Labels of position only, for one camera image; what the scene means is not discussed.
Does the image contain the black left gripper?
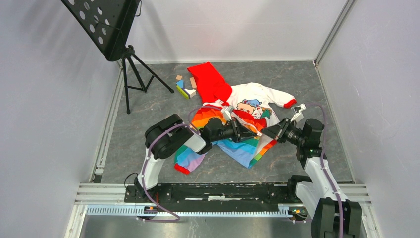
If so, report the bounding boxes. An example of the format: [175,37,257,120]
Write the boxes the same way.
[211,117,257,143]

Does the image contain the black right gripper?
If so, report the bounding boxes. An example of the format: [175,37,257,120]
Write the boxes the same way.
[260,117,306,146]

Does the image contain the rainbow and white kids jacket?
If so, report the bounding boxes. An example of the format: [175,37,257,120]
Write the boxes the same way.
[187,62,297,169]

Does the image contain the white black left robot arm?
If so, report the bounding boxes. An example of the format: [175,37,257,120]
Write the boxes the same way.
[134,114,257,202]

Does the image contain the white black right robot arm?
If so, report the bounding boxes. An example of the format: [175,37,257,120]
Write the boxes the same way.
[261,118,362,238]

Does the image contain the beige wooden block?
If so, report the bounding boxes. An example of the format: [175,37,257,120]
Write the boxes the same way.
[184,89,197,99]

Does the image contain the long wooden block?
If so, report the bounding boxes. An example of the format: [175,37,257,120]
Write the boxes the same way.
[190,77,197,89]

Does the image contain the green yellow wooden block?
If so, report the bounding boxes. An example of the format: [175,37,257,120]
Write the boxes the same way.
[176,85,190,100]

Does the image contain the blue wooden block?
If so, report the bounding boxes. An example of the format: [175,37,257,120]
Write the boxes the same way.
[176,80,185,89]

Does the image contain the black perforated music stand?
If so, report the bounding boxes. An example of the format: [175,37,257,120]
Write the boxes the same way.
[62,0,174,114]

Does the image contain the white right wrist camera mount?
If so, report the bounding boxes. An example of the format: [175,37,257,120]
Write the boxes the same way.
[291,104,306,123]

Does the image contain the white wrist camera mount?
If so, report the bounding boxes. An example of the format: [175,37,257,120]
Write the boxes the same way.
[291,104,306,123]
[221,106,234,121]

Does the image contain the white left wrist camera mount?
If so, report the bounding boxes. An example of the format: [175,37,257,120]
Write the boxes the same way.
[221,106,234,121]

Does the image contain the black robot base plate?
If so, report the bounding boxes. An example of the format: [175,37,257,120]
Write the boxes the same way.
[124,182,319,213]

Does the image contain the corner aluminium wall profile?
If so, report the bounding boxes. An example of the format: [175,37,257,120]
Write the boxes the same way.
[313,0,357,69]

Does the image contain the aluminium frame rail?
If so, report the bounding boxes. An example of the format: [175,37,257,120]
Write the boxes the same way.
[74,183,372,218]

